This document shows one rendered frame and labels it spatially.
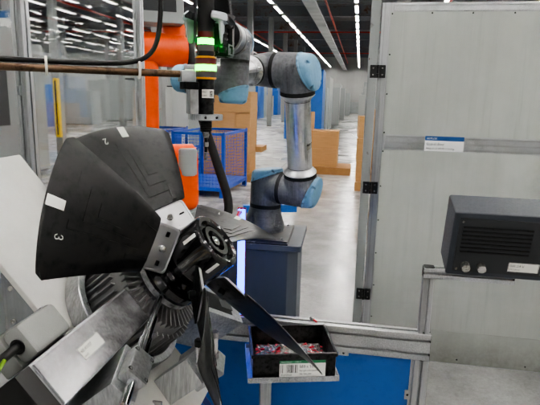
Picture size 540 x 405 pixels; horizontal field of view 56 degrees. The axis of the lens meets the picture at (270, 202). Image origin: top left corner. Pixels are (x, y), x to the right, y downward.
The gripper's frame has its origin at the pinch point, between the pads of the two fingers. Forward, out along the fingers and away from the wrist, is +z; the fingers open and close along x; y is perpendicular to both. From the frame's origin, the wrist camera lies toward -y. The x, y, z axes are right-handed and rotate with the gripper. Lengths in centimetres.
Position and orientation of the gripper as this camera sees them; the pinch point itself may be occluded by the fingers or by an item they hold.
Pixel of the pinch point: (199, 12)
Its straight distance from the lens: 105.9
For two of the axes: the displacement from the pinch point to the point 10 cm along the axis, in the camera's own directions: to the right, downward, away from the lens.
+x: -9.8, -0.6, 1.7
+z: -1.8, 2.0, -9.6
